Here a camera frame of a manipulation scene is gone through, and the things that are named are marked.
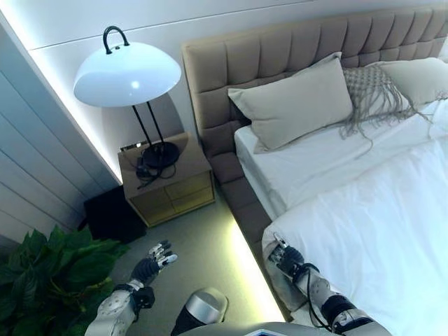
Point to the white duvet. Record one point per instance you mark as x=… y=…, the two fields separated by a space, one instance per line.
x=378 y=227

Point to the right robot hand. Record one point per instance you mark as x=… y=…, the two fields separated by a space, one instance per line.
x=287 y=257

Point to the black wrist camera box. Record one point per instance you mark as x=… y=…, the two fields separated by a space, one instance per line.
x=145 y=297

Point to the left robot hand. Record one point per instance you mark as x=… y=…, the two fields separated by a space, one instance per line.
x=147 y=269

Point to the white fitted sheet mattress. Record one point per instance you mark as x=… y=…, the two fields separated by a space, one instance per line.
x=297 y=168

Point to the macrame fringed cushion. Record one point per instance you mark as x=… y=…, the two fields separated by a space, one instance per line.
x=371 y=91

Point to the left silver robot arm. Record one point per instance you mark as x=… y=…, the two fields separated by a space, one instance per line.
x=112 y=311

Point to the black cube stool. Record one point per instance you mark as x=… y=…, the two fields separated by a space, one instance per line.
x=112 y=217

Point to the white dome table lamp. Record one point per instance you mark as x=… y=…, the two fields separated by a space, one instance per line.
x=126 y=77

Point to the green leafy plant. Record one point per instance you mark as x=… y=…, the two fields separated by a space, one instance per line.
x=52 y=280

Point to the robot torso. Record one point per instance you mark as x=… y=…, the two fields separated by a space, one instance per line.
x=280 y=330

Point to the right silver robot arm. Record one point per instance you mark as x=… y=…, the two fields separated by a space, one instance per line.
x=332 y=301

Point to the wooden nightstand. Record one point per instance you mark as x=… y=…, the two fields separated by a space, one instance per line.
x=168 y=196

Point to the large beige pillow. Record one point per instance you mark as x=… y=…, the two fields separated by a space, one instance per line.
x=297 y=101

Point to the tufted upholstered headboard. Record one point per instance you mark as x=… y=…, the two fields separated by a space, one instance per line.
x=273 y=49

